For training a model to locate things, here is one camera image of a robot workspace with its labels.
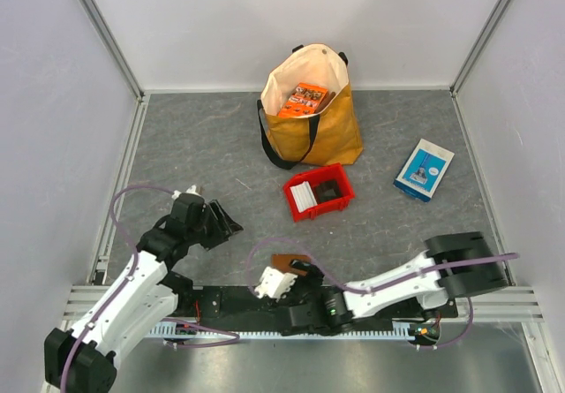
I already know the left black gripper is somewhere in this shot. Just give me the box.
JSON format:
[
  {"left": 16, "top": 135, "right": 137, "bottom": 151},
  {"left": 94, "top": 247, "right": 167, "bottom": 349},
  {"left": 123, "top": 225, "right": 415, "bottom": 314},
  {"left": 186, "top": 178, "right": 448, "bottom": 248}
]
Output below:
[{"left": 186, "top": 199, "right": 243, "bottom": 251}]

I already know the brown leather card holder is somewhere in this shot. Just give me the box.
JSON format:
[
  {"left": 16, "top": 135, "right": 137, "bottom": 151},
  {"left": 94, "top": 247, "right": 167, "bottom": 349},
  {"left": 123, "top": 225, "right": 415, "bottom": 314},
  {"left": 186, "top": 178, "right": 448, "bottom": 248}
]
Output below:
[{"left": 271, "top": 253, "right": 311, "bottom": 274}]

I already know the red plastic bin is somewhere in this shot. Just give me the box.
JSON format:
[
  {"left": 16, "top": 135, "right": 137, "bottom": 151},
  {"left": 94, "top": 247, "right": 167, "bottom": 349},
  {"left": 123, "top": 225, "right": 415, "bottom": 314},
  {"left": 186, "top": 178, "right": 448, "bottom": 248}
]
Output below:
[{"left": 282, "top": 163, "right": 356, "bottom": 222}]

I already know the blue white box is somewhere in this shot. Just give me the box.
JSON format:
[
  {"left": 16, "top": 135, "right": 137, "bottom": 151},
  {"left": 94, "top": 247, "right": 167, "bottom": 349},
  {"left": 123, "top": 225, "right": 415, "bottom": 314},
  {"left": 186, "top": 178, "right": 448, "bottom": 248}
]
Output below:
[{"left": 393, "top": 139, "right": 455, "bottom": 202}]

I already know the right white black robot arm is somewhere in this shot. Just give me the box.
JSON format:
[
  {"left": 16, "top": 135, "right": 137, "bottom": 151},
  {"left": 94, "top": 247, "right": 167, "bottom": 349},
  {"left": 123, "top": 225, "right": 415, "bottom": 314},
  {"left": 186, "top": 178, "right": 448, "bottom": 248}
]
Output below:
[{"left": 265, "top": 231, "right": 518, "bottom": 336}]

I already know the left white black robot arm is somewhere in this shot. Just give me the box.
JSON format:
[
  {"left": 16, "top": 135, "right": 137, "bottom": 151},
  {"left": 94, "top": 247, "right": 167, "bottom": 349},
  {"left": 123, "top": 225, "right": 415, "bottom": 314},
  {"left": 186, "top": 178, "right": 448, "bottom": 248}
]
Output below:
[{"left": 43, "top": 191, "right": 243, "bottom": 392}]

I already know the white card stack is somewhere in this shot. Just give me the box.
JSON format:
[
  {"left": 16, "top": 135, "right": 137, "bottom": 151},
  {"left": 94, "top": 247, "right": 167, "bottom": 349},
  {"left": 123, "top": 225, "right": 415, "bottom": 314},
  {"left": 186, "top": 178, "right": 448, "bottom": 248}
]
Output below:
[{"left": 290, "top": 181, "right": 318, "bottom": 213}]

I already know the dark card stack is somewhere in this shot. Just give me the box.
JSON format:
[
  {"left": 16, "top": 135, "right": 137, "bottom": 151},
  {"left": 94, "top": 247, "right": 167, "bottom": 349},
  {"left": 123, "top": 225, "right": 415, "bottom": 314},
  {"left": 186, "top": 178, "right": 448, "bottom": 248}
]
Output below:
[{"left": 313, "top": 179, "right": 343, "bottom": 204}]

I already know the yellow tote bag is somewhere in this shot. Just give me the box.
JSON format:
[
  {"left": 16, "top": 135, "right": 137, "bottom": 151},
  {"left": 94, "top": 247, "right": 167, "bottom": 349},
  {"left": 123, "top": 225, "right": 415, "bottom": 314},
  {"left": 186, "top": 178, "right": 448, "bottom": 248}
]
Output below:
[{"left": 257, "top": 43, "right": 363, "bottom": 170}]

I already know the orange snack box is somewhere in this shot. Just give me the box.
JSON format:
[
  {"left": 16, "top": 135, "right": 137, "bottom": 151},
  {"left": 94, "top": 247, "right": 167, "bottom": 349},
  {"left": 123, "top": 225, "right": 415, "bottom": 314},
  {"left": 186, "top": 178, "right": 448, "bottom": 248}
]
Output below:
[{"left": 278, "top": 83, "right": 328, "bottom": 118}]

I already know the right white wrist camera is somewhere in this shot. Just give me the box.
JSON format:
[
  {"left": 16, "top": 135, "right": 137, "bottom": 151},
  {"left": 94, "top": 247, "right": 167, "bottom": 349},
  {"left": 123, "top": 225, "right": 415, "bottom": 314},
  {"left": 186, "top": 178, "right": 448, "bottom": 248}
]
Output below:
[{"left": 252, "top": 266, "right": 298, "bottom": 300}]

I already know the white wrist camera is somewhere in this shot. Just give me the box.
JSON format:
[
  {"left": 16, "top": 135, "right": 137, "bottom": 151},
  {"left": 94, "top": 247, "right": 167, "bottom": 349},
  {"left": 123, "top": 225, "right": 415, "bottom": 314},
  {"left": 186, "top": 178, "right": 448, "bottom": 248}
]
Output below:
[
  {"left": 252, "top": 266, "right": 298, "bottom": 300},
  {"left": 171, "top": 185, "right": 203, "bottom": 200}
]

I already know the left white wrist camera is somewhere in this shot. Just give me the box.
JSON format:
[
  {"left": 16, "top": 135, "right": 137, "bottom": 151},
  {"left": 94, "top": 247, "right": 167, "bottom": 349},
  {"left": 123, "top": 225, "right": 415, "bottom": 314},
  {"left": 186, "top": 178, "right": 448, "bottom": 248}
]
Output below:
[{"left": 171, "top": 185, "right": 203, "bottom": 200}]

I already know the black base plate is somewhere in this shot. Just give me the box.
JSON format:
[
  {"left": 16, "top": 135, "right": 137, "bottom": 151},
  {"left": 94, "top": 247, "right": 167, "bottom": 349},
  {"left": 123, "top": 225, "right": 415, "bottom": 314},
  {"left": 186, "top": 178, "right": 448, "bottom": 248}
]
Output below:
[{"left": 173, "top": 286, "right": 458, "bottom": 336}]

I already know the white slotted cable duct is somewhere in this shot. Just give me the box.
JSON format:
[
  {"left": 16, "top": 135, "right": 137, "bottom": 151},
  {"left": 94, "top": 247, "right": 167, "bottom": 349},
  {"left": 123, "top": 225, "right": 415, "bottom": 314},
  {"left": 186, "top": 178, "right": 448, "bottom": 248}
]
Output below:
[{"left": 145, "top": 321, "right": 439, "bottom": 341}]

